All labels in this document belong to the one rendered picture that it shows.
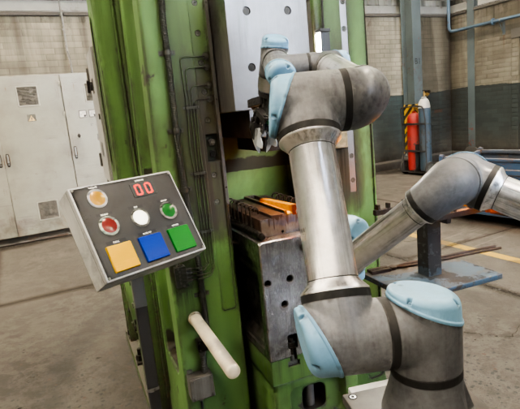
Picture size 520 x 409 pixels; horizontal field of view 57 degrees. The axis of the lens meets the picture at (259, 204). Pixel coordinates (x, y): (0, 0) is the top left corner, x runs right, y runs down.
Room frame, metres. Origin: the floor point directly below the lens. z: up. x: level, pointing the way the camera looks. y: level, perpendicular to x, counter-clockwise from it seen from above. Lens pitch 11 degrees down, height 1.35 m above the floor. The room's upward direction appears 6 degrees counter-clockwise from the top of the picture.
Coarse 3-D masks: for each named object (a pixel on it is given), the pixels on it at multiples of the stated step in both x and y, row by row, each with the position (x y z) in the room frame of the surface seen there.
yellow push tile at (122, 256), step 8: (112, 248) 1.24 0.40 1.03; (120, 248) 1.26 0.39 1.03; (128, 248) 1.27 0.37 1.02; (112, 256) 1.23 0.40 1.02; (120, 256) 1.24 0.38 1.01; (128, 256) 1.26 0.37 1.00; (136, 256) 1.27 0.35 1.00; (112, 264) 1.22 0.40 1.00; (120, 264) 1.23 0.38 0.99; (128, 264) 1.24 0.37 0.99; (136, 264) 1.26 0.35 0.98; (120, 272) 1.23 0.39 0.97
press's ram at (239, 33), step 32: (224, 0) 1.64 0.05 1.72; (256, 0) 1.68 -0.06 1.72; (288, 0) 1.73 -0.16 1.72; (224, 32) 1.67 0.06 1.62; (256, 32) 1.68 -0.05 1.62; (288, 32) 1.72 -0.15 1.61; (224, 64) 1.70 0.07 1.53; (256, 64) 1.68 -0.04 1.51; (224, 96) 1.73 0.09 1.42; (256, 96) 1.67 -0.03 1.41
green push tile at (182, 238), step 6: (174, 228) 1.40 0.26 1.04; (180, 228) 1.41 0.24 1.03; (186, 228) 1.42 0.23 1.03; (168, 234) 1.38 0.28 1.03; (174, 234) 1.39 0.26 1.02; (180, 234) 1.40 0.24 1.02; (186, 234) 1.41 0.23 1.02; (174, 240) 1.37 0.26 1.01; (180, 240) 1.38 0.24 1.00; (186, 240) 1.39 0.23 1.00; (192, 240) 1.41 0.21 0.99; (174, 246) 1.36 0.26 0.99; (180, 246) 1.37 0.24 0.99; (186, 246) 1.38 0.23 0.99; (192, 246) 1.40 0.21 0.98
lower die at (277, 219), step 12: (252, 204) 1.92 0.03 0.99; (264, 204) 1.86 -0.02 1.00; (240, 216) 1.85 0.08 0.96; (252, 216) 1.74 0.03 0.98; (264, 216) 1.72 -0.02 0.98; (276, 216) 1.68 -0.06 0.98; (288, 216) 1.70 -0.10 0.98; (264, 228) 1.67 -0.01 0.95; (276, 228) 1.68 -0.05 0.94; (288, 228) 1.70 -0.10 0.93
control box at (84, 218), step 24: (72, 192) 1.28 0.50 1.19; (120, 192) 1.37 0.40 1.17; (144, 192) 1.42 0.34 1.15; (168, 192) 1.47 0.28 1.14; (72, 216) 1.28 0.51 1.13; (96, 216) 1.28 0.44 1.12; (120, 216) 1.32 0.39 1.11; (96, 240) 1.24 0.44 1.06; (120, 240) 1.28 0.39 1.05; (168, 240) 1.37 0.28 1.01; (96, 264) 1.22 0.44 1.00; (144, 264) 1.28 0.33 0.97; (168, 264) 1.35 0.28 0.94; (96, 288) 1.23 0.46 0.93
